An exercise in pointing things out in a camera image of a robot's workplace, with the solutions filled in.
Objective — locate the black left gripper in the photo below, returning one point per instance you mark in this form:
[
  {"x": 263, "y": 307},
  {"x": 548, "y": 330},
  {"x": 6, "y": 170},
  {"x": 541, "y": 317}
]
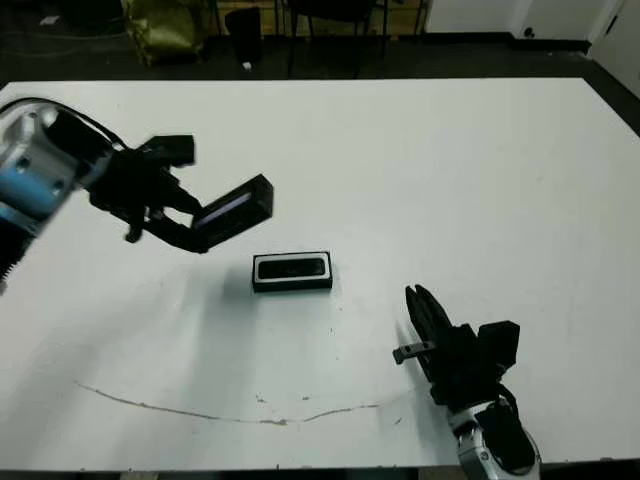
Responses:
[{"x": 130, "y": 190}]

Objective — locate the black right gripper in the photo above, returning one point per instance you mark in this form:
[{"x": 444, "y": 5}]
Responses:
[{"x": 465, "y": 370}]

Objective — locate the black box lid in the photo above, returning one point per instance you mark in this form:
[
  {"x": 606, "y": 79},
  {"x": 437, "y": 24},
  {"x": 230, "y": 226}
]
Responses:
[{"x": 245, "y": 210}]

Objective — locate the black box base white insert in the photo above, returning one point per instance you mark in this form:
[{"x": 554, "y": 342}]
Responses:
[{"x": 292, "y": 286}]

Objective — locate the large crinkled plastic bag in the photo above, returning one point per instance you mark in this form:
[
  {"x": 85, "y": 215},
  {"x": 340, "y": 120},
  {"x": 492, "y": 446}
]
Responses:
[{"x": 165, "y": 30}]

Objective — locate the black waste bin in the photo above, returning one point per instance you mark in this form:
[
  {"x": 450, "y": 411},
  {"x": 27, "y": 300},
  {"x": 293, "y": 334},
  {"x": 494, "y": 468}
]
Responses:
[{"x": 244, "y": 35}]

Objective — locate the white paper sheet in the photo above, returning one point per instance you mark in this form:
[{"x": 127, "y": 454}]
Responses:
[{"x": 49, "y": 20}]

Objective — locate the black office chair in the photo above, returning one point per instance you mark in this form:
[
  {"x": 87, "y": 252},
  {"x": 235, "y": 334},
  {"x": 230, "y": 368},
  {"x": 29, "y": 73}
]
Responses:
[{"x": 335, "y": 10}]

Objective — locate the white door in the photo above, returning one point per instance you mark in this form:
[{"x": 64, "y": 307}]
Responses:
[{"x": 620, "y": 40}]

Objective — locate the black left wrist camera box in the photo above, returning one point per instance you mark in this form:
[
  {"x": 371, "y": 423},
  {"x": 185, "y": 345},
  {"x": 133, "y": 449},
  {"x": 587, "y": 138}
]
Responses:
[{"x": 170, "y": 150}]

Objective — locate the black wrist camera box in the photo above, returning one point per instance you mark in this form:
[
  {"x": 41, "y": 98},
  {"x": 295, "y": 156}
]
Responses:
[
  {"x": 170, "y": 150},
  {"x": 500, "y": 345}
]

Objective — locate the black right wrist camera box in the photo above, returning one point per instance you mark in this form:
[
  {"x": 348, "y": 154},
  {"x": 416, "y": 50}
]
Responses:
[{"x": 500, "y": 345}]

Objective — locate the small black round wall fitting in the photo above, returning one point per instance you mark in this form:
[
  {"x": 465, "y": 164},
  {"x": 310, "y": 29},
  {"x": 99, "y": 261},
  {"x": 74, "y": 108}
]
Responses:
[{"x": 528, "y": 31}]

